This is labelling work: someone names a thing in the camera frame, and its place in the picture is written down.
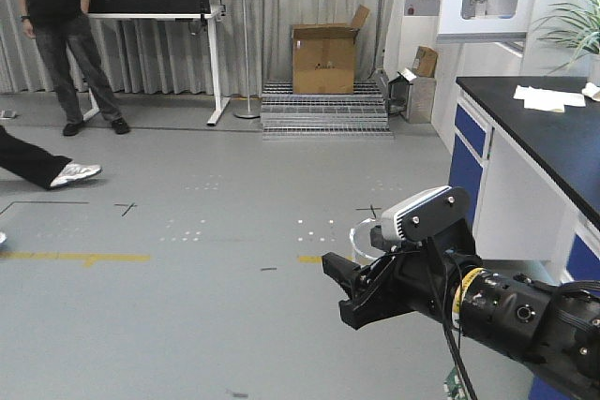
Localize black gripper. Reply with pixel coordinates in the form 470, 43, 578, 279
322, 224, 482, 330

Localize clear glass beaker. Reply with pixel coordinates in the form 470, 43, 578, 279
349, 218, 384, 265

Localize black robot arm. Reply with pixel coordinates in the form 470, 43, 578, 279
322, 230, 599, 389

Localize metal grate platform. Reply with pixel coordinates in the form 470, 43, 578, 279
261, 81, 394, 141

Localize metal box on floor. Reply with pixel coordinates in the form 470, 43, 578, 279
372, 68, 436, 124

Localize lab bench with blue drawers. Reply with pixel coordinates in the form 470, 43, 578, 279
447, 75, 600, 400

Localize large open cardboard box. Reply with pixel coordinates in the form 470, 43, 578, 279
292, 5, 370, 95

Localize small cardboard box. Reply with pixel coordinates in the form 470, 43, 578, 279
413, 46, 438, 78

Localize white paper towels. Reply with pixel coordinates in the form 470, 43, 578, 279
513, 82, 599, 113

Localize walking person leg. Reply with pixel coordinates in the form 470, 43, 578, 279
1, 126, 102, 190

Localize green potted plant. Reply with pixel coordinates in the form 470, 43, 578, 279
533, 0, 599, 74

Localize standing person in black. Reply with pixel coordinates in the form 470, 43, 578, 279
18, 0, 130, 137

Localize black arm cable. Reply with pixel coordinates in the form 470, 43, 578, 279
424, 238, 482, 400

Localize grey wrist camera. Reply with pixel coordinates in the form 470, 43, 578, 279
369, 185, 470, 251

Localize white standing desk frame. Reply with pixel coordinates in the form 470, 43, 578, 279
90, 4, 229, 126

